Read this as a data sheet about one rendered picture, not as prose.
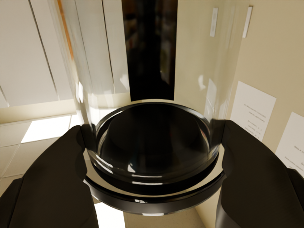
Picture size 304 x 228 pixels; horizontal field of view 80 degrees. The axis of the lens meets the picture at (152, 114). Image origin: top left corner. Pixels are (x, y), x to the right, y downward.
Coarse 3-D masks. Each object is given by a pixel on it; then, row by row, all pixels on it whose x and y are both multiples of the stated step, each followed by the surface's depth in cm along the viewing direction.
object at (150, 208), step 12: (84, 180) 10; (96, 192) 10; (204, 192) 9; (120, 204) 9; (132, 204) 9; (144, 204) 9; (156, 204) 9; (168, 204) 9; (180, 204) 9; (192, 204) 9
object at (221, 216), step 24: (240, 144) 9; (264, 144) 9; (240, 168) 8; (264, 168) 8; (240, 192) 7; (264, 192) 7; (288, 192) 7; (216, 216) 7; (240, 216) 6; (264, 216) 6; (288, 216) 6
